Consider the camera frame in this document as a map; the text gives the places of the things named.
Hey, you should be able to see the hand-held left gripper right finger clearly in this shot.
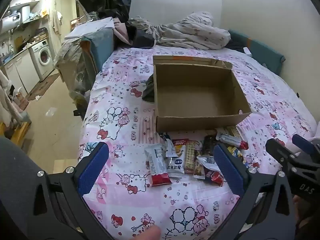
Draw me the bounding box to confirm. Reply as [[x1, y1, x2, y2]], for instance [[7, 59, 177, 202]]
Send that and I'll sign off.
[[213, 142, 297, 240]]

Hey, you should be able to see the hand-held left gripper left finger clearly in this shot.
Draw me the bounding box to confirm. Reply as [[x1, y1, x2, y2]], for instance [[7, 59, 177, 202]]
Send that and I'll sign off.
[[22, 142, 113, 240]]

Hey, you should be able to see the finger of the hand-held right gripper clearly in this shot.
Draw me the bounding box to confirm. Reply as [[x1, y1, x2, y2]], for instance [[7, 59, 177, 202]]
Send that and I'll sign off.
[[265, 138, 299, 161], [292, 134, 320, 156]]

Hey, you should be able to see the blue and yellow snack packet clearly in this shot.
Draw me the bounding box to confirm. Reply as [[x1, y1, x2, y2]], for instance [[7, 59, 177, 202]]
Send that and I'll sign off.
[[229, 146, 244, 164]]

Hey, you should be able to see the brown snack packet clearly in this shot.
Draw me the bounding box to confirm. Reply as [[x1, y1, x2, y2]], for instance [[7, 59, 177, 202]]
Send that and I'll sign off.
[[193, 159, 206, 180]]

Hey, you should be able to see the blue white long packet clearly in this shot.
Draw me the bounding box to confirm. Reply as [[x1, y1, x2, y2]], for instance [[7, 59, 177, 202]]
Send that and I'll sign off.
[[216, 127, 248, 150]]

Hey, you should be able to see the dark chocolate bar packet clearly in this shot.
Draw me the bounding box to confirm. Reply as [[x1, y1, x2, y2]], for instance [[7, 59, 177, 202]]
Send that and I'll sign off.
[[202, 134, 217, 157]]

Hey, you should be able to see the beige wafer packet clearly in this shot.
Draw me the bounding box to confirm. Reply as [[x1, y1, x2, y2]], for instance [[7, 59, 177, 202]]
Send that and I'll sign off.
[[184, 140, 198, 174]]

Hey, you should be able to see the white and blue snack packet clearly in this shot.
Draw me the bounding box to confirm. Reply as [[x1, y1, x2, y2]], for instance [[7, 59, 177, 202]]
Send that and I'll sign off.
[[165, 139, 185, 178]]

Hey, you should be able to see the white snack packet red end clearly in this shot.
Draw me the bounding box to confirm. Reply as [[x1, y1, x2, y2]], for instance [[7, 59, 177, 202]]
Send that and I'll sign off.
[[144, 145, 173, 187]]

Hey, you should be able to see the cardboard box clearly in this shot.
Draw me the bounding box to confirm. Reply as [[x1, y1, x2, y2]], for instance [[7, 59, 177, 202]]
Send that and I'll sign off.
[[152, 55, 252, 133]]

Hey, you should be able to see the person's right hand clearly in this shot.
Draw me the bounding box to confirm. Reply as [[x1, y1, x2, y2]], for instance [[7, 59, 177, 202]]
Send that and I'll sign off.
[[292, 194, 320, 240]]

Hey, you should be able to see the person's left hand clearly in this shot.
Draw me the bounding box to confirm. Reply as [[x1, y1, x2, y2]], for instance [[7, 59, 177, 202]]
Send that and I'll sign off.
[[135, 226, 162, 240]]

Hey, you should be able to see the pink cartoon print bed sheet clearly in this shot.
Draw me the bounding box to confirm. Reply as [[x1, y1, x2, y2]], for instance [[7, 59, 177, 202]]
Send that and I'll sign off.
[[77, 45, 318, 240]]

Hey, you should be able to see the yellow stool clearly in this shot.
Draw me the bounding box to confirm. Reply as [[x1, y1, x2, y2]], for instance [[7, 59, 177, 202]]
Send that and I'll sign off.
[[0, 121, 32, 141]]

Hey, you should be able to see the teal bed side panel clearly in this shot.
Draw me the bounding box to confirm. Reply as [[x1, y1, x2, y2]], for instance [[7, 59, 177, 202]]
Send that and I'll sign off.
[[227, 29, 286, 76]]

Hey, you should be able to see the brown floor mat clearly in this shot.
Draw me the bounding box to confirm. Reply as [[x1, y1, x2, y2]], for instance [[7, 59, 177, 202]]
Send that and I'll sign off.
[[26, 73, 61, 102]]

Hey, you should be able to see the dark cloth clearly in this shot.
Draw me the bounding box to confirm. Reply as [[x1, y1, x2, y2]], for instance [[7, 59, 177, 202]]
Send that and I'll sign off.
[[142, 74, 157, 103]]

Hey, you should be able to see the teal bed end panel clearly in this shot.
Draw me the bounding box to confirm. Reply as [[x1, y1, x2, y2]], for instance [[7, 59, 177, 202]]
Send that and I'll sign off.
[[79, 27, 115, 73]]

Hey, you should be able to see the white washing machine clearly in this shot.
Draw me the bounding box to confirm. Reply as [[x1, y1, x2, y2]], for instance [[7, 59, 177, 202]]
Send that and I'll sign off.
[[28, 38, 56, 81]]

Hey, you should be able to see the white kitchen cabinet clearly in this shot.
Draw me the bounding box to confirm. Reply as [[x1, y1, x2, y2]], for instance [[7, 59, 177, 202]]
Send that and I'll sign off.
[[3, 52, 40, 98]]

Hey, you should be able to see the black garment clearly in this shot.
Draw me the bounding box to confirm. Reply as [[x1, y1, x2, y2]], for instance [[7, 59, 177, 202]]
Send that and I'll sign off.
[[126, 26, 161, 49]]

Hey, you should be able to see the pink cloth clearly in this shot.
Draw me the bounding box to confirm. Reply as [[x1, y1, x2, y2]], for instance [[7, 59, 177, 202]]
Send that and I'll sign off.
[[112, 17, 131, 46]]

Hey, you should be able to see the crumpled floral quilt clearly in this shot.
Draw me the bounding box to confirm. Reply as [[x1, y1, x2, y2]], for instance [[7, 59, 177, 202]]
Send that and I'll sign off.
[[127, 11, 232, 51]]

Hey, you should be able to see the hanging white towel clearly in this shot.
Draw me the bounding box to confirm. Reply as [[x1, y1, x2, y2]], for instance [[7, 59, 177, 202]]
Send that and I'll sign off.
[[52, 10, 63, 34]]

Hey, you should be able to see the white water heater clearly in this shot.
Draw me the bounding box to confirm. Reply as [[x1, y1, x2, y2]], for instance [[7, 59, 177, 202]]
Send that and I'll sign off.
[[2, 14, 22, 31]]

